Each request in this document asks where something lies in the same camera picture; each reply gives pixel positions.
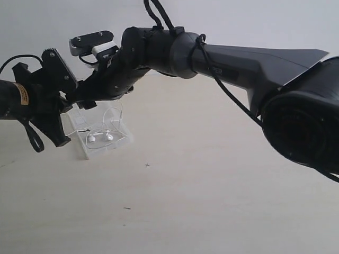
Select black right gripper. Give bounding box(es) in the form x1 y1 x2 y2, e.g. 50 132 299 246
66 51 150 104

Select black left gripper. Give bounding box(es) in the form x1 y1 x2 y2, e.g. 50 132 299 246
12 62 73 147

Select white wired earphones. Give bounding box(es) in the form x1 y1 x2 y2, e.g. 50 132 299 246
66 102 128 150

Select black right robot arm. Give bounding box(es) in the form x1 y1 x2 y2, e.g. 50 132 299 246
67 26 338 178

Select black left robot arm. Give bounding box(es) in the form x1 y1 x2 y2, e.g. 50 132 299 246
1 62 71 152

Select clear plastic storage box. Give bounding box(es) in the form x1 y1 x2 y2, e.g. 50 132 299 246
67 100 134 160

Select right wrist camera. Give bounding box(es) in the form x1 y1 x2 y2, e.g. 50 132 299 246
68 30 120 70

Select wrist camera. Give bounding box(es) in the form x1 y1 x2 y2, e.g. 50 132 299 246
41 48 78 94
68 30 120 70

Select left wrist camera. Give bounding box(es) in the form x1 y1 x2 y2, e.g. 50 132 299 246
41 48 78 94

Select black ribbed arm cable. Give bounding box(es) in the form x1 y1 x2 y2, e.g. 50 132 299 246
142 0 339 183

